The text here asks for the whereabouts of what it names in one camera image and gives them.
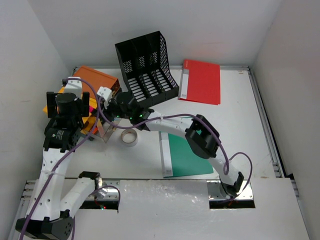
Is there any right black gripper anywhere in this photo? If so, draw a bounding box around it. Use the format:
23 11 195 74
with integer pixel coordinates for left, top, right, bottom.
96 95 133 122

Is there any orange drawer cabinet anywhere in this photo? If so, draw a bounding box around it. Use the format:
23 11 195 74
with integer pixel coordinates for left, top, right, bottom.
73 65 121 96

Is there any yellow drawer cabinet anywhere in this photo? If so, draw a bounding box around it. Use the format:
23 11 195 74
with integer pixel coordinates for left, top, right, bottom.
42 86 98 135

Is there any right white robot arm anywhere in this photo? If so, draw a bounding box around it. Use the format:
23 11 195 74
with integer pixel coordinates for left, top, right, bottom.
99 89 244 198

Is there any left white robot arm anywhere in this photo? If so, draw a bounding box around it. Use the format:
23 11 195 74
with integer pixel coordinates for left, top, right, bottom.
15 92 100 240

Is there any clear tape roll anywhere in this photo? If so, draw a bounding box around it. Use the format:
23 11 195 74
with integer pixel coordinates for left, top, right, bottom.
120 129 139 147

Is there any black file organizer rack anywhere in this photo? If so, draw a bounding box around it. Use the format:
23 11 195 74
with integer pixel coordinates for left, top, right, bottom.
115 31 179 108

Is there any green clip folder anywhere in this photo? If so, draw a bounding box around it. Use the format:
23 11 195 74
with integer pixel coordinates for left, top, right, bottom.
158 132 214 178

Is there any red folder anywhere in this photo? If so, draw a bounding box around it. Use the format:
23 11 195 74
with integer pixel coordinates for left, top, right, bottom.
178 59 221 106

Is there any white foreground board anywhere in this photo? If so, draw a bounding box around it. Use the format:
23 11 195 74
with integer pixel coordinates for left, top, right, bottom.
74 178 309 240

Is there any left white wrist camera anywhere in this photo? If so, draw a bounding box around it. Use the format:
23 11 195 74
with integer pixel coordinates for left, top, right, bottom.
62 77 83 99

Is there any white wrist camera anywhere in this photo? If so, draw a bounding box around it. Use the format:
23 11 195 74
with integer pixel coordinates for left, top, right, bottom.
97 86 113 109
62 77 83 99

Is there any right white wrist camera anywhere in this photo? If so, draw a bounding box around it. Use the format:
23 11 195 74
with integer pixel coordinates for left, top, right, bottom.
97 86 113 109

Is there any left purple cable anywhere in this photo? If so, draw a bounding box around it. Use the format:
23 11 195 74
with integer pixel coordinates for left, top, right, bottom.
19 77 101 240

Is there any purple cable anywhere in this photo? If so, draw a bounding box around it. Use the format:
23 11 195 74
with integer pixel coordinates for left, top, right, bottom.
19 77 101 240
96 96 254 201

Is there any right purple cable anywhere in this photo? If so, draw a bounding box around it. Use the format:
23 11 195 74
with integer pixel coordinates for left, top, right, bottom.
96 96 254 201

